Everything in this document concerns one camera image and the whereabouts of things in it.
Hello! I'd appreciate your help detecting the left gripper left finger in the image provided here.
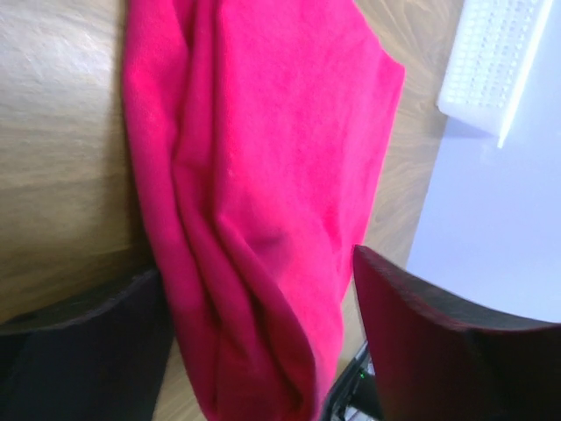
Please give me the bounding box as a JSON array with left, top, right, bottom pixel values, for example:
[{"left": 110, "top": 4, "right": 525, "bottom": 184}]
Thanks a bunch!
[{"left": 1, "top": 268, "right": 174, "bottom": 421}]

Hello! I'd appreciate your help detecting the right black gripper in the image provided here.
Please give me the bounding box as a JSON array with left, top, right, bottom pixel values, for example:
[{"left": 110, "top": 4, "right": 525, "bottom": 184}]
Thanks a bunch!
[{"left": 319, "top": 341, "right": 384, "bottom": 421}]

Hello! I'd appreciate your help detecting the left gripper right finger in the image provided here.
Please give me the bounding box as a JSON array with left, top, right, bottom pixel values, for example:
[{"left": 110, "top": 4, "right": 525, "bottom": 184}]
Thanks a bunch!
[{"left": 353, "top": 246, "right": 560, "bottom": 420}]

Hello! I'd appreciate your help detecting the crimson t shirt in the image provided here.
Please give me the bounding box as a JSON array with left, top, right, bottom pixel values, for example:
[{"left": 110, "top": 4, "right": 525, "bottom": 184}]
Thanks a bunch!
[{"left": 123, "top": 1, "right": 405, "bottom": 420}]

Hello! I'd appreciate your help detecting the white plastic basket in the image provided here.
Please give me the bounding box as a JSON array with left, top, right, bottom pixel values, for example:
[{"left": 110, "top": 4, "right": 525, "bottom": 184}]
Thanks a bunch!
[{"left": 437, "top": 0, "right": 553, "bottom": 147}]

